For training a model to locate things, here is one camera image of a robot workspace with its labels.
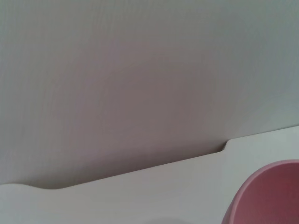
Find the pink plastic bowl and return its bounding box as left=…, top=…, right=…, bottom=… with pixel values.
left=220, top=159, right=299, bottom=224

